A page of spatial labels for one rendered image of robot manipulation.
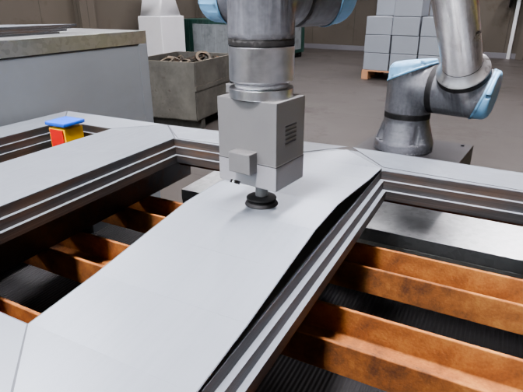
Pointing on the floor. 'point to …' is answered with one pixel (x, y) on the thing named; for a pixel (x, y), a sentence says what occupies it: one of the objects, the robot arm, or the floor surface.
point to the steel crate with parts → (187, 86)
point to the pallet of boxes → (398, 35)
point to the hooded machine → (162, 26)
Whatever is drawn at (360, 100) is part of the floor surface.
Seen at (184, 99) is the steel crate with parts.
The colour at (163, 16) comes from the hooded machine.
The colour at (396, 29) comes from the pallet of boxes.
